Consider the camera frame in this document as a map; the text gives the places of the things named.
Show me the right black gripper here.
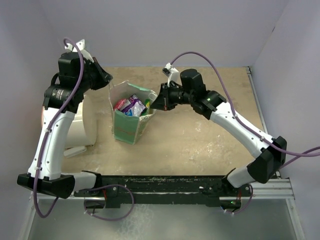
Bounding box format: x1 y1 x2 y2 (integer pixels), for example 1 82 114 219
151 81 195 111

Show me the purple snack packet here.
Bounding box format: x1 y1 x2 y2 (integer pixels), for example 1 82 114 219
120 94 147 117

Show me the pink red snack packet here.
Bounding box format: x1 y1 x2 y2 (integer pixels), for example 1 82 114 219
113 98 127 111

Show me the green patterned paper bag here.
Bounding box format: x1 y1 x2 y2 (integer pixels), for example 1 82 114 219
108 80 158 145

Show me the teal mint candy packet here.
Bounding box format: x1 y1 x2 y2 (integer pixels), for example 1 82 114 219
140 109 150 117

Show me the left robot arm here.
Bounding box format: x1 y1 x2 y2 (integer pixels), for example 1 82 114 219
17 50 113 199

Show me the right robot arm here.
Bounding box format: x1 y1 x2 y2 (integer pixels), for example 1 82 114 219
150 65 287 196

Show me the white paper roll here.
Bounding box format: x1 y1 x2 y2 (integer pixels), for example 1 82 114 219
63 95 97 158

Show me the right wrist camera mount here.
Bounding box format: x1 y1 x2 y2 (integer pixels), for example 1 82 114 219
162 62 180 87

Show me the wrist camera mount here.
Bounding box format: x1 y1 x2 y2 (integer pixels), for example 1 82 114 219
162 62 180 87
76 39 94 62

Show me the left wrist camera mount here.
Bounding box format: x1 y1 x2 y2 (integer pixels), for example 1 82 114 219
76 39 94 62

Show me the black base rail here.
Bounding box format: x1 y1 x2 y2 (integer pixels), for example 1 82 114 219
74 175 252 209

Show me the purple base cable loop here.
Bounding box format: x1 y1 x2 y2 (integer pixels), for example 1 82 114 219
83 184 136 222

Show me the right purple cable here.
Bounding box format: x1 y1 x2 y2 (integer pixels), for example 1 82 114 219
169 51 320 171

